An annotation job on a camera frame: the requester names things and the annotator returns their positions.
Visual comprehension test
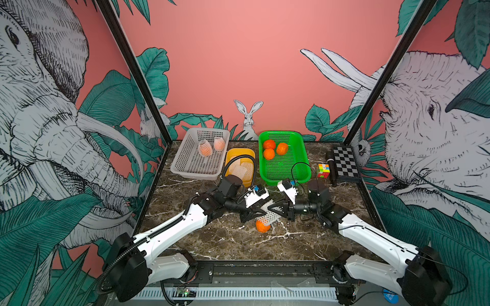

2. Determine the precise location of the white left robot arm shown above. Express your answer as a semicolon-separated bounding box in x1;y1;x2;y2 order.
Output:
95;189;269;302

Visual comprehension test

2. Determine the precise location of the green plastic perforated basket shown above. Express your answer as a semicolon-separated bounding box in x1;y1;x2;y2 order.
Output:
259;131;312;186

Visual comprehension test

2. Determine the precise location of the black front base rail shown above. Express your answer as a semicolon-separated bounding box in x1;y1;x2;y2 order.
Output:
191;260;366;286

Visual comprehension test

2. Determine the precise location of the black frame post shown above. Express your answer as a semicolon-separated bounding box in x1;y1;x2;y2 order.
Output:
96;0;173;145
343;0;436;145

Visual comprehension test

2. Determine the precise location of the colourful rubiks cube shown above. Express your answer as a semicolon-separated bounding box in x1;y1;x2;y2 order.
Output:
316;163;330;179

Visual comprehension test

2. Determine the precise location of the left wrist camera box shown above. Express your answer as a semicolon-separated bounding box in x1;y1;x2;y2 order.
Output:
217;175;271;208

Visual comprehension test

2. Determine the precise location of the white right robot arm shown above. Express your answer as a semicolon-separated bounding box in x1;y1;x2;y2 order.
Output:
268;178;453;305

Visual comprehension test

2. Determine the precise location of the black white folding chessboard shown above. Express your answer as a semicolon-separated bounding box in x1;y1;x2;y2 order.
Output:
333;146;362;182

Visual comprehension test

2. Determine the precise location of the black frame post left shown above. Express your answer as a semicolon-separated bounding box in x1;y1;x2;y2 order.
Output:
96;0;173;145

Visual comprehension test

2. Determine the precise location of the black frame post right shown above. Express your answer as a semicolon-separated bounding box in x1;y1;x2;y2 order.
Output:
343;0;436;145

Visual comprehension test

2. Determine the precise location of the black cylindrical microphone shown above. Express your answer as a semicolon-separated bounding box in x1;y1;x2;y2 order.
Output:
326;151;338;187

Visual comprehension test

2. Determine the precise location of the blue round sticker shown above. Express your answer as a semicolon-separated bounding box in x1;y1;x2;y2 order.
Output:
383;289;399;304

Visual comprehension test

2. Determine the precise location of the white plastic perforated basket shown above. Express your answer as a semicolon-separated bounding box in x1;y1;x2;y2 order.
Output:
170;127;230;181

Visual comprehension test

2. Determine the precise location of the yellow plastic tub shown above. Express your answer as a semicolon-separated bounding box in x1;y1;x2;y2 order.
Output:
225;148;256;187

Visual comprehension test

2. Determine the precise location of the white foam net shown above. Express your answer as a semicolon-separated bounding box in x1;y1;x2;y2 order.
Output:
230;165;248;181
256;200;281;225
241;162;254;181

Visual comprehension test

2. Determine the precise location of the white slotted front rail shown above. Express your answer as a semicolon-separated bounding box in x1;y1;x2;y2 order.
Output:
135;287;338;302

